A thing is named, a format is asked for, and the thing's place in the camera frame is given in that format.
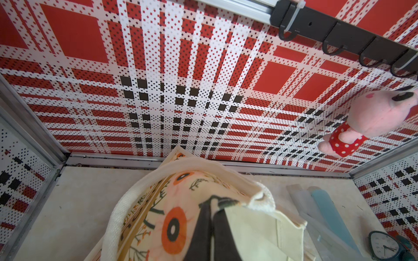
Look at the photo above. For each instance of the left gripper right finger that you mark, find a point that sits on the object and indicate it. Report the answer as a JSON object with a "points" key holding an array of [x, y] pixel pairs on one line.
{"points": [[224, 244]]}

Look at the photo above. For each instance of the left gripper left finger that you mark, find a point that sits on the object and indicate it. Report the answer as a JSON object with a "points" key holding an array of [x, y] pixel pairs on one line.
{"points": [[200, 246]]}

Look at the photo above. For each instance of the cream floral canvas bag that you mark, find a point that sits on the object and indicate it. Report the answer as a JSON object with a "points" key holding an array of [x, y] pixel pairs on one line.
{"points": [[193, 209]]}

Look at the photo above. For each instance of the grey pencil case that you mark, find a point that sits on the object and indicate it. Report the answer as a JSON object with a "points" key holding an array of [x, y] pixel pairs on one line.
{"points": [[304, 202]]}

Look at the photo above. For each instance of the teal pencil case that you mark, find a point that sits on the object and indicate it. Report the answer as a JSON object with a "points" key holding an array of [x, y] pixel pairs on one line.
{"points": [[331, 216]]}

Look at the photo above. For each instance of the teal alarm clock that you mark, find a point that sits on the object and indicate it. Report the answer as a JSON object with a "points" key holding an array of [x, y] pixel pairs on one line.
{"points": [[385, 247]]}

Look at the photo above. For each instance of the pink plush pig toy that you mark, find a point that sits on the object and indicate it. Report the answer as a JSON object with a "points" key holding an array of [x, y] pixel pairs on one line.
{"points": [[371, 115]]}

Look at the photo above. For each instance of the black wall hook rail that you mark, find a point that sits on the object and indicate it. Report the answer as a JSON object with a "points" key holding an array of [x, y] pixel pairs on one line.
{"points": [[294, 19]]}

